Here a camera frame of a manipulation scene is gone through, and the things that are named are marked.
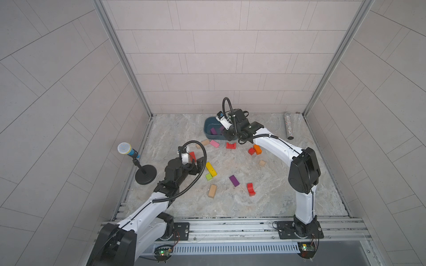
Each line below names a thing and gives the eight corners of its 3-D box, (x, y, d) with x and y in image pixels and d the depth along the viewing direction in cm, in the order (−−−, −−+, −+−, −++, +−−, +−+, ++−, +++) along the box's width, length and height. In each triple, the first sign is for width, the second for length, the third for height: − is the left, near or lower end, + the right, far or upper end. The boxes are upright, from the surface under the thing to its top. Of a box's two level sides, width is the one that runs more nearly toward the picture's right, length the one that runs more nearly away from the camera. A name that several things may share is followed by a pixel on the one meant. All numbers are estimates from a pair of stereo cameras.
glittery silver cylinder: (287, 139, 105) (288, 136, 103) (283, 114, 119) (284, 111, 117) (294, 139, 105) (295, 137, 103) (289, 115, 119) (290, 112, 116)
